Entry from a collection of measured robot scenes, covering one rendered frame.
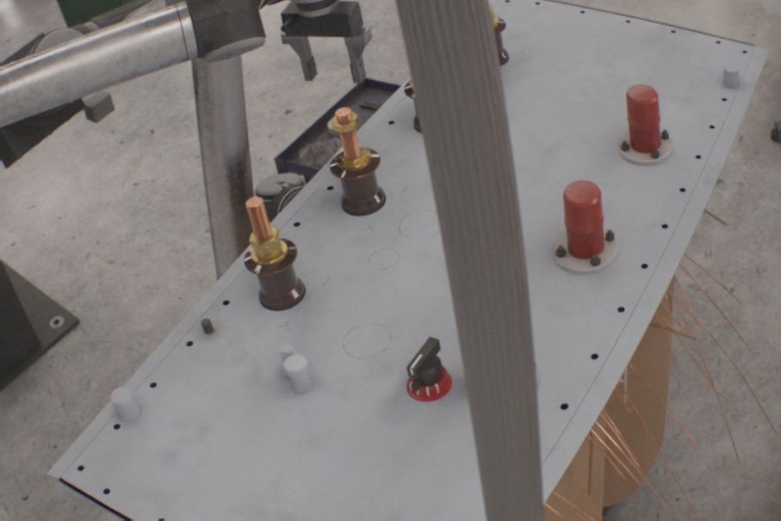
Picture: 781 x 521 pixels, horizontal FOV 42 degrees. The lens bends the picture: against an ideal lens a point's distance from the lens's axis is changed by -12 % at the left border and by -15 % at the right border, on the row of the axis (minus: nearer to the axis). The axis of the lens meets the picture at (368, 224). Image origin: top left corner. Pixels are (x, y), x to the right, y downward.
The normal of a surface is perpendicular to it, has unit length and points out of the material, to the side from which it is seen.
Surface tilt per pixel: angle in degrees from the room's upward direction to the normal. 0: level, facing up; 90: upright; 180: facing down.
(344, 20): 90
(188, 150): 0
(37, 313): 0
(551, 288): 0
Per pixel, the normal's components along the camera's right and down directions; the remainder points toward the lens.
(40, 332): -0.18, -0.77
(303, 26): -0.36, 0.63
